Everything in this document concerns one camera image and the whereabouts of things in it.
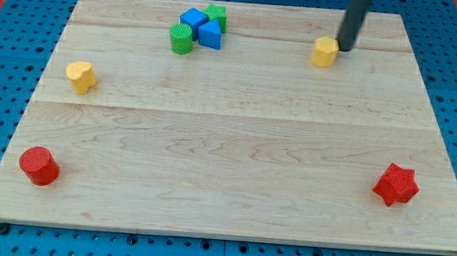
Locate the yellow hexagon block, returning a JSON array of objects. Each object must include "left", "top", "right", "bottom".
[{"left": 311, "top": 36, "right": 340, "bottom": 68}]

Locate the light wooden board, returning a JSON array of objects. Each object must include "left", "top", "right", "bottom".
[{"left": 0, "top": 0, "right": 457, "bottom": 255}]

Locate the blue triangle block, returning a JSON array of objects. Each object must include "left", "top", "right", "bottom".
[{"left": 198, "top": 19, "right": 222, "bottom": 51}]

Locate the green cylinder block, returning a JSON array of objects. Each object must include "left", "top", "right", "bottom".
[{"left": 169, "top": 23, "right": 194, "bottom": 55}]

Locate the blue cube block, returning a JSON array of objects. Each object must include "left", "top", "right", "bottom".
[{"left": 179, "top": 7, "right": 209, "bottom": 41}]

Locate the green star block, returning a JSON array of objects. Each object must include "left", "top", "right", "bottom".
[{"left": 203, "top": 3, "right": 227, "bottom": 33}]

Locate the yellow heart block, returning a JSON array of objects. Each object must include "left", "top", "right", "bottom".
[{"left": 66, "top": 61, "right": 98, "bottom": 95}]

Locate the red star block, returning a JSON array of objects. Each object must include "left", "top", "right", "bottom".
[{"left": 372, "top": 163, "right": 420, "bottom": 207}]

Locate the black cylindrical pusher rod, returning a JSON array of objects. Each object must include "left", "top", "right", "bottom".
[{"left": 336, "top": 0, "right": 373, "bottom": 52}]

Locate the red cylinder block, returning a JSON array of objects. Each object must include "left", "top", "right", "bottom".
[{"left": 19, "top": 146, "right": 60, "bottom": 186}]

